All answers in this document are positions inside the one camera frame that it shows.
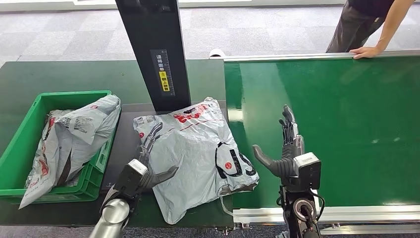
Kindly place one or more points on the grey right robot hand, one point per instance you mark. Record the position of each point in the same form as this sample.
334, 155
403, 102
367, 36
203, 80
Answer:
285, 164

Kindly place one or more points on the person's hand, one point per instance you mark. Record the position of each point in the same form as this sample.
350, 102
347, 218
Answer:
365, 52

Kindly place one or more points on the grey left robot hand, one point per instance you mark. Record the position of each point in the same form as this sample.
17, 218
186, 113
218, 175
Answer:
154, 179

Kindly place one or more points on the grey red-printed poly mailer package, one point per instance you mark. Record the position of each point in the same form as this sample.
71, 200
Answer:
190, 157

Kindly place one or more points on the person's forearm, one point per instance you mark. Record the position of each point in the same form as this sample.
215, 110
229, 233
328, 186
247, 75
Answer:
392, 26

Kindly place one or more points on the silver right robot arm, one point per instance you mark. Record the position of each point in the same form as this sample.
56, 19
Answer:
300, 216

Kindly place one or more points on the green conveyor belt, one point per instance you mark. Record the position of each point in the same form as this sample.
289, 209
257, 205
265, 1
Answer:
354, 131

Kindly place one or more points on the grey labelled poly mailer package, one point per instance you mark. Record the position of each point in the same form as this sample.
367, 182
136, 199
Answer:
82, 131

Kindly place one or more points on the white conveyor roller end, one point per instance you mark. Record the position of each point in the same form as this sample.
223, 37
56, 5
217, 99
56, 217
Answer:
217, 53

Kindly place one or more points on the black inbound scanner machine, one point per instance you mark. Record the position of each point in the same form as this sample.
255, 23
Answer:
154, 33

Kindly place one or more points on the person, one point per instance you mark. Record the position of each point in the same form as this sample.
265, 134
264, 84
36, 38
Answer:
352, 29

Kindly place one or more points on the black yellow label strip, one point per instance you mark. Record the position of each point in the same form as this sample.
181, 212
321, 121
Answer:
163, 82

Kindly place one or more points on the green plastic crate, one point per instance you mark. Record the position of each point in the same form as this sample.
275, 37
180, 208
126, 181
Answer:
13, 164

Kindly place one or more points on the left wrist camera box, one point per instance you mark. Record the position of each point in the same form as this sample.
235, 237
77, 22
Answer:
129, 179

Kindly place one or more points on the aluminium conveyor side rail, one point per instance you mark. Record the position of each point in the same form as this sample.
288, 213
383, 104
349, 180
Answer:
295, 56
361, 213

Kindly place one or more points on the metal frame bracket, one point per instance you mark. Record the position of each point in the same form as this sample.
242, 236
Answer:
242, 226

